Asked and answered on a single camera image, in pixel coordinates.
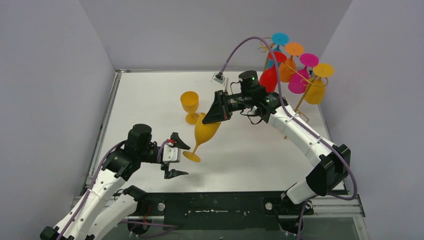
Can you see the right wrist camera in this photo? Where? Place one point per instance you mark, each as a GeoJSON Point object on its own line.
{"type": "Point", "coordinates": [221, 79]}

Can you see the red plastic wine glass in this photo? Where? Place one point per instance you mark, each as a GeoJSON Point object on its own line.
{"type": "Point", "coordinates": [269, 78]}

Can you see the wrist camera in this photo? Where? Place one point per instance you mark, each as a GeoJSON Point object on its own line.
{"type": "Point", "coordinates": [170, 153]}
{"type": "Point", "coordinates": [221, 79]}

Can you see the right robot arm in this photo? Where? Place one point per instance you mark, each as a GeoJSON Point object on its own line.
{"type": "Point", "coordinates": [329, 161]}

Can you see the yellow wine glass front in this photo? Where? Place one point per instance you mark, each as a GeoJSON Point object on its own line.
{"type": "Point", "coordinates": [190, 104]}

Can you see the yellow wine glass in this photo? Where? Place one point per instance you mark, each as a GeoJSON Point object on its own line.
{"type": "Point", "coordinates": [190, 104]}
{"type": "Point", "coordinates": [202, 134]}
{"type": "Point", "coordinates": [317, 84]}

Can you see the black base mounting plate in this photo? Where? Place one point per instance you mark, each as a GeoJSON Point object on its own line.
{"type": "Point", "coordinates": [265, 210]}

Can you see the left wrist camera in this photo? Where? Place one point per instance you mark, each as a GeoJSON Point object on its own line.
{"type": "Point", "coordinates": [170, 153]}

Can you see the blue plastic wine glass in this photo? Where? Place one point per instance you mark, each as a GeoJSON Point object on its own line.
{"type": "Point", "coordinates": [278, 39]}

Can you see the pink plastic wine glass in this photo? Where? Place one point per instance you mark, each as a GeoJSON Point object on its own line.
{"type": "Point", "coordinates": [299, 80]}

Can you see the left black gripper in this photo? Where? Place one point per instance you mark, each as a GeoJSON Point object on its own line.
{"type": "Point", "coordinates": [153, 149]}

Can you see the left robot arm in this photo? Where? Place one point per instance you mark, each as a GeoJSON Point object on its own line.
{"type": "Point", "coordinates": [90, 219]}

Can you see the gold wire glass rack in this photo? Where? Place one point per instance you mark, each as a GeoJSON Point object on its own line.
{"type": "Point", "coordinates": [310, 113]}

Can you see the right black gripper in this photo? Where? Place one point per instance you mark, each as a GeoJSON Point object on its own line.
{"type": "Point", "coordinates": [221, 110]}

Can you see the orange plastic wine glass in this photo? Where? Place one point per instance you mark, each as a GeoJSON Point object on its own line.
{"type": "Point", "coordinates": [288, 68]}

